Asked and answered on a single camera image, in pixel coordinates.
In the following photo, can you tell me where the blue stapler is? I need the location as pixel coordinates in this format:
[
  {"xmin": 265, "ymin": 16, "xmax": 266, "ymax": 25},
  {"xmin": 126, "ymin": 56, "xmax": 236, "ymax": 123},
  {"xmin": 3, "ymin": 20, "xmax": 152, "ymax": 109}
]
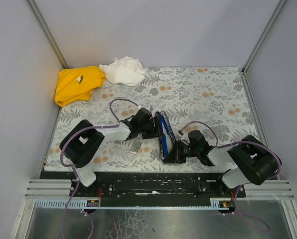
[{"xmin": 154, "ymin": 111, "xmax": 176, "ymax": 160}]

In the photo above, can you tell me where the staple box tray with staples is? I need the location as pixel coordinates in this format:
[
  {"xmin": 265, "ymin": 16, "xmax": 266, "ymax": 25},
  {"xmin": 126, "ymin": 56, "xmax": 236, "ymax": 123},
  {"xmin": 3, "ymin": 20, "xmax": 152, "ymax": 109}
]
[{"xmin": 130, "ymin": 138, "xmax": 143, "ymax": 155}]

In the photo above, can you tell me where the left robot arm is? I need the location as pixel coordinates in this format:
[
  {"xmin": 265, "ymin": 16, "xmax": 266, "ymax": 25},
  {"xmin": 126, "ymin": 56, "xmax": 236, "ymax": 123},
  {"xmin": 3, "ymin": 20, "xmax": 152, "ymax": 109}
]
[{"xmin": 59, "ymin": 108, "xmax": 162, "ymax": 187}]

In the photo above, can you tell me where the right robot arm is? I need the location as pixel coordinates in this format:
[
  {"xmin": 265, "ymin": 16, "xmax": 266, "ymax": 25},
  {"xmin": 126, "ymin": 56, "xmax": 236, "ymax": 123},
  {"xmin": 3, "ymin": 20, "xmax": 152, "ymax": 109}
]
[{"xmin": 163, "ymin": 130, "xmax": 282, "ymax": 189}]

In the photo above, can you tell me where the floral patterned table mat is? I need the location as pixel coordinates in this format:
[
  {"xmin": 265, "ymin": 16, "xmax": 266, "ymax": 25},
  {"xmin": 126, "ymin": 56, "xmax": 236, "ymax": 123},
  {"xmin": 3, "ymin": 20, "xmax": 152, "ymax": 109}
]
[{"xmin": 43, "ymin": 67, "xmax": 259, "ymax": 172}]

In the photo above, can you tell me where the white crumpled cloth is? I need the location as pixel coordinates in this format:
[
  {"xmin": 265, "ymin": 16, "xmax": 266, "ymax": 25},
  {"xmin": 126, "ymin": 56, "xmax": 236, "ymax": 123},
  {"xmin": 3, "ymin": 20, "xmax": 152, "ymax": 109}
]
[{"xmin": 99, "ymin": 56, "xmax": 146, "ymax": 87}]

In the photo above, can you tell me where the yellow t-shirt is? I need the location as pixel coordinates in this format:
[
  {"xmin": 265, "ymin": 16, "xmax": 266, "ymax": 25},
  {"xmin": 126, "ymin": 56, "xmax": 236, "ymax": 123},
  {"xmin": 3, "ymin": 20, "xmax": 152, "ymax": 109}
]
[{"xmin": 54, "ymin": 66, "xmax": 106, "ymax": 107}]

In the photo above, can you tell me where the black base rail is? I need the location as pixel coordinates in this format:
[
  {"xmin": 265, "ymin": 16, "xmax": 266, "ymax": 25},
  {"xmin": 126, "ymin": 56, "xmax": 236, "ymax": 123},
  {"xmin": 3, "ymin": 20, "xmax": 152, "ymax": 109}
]
[{"xmin": 40, "ymin": 171, "xmax": 245, "ymax": 205}]

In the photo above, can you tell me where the white slotted cable duct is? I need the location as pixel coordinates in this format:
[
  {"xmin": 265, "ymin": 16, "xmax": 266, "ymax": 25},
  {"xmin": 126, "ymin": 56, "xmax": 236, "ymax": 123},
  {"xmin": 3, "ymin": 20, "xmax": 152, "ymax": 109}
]
[{"xmin": 35, "ymin": 198, "xmax": 233, "ymax": 211}]

